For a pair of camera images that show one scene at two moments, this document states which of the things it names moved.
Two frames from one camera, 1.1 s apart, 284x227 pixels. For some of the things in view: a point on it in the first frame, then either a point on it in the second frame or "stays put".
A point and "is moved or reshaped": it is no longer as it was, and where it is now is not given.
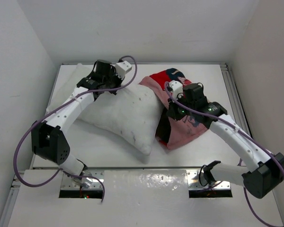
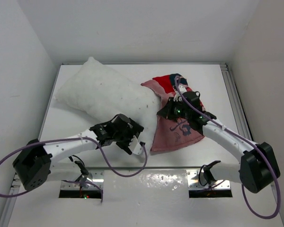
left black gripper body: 112,81 -> 124,138
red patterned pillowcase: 173,133 is moved or reshaped
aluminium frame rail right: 234,100 stays put
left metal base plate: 98,181 stays put
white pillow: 131,113 stays put
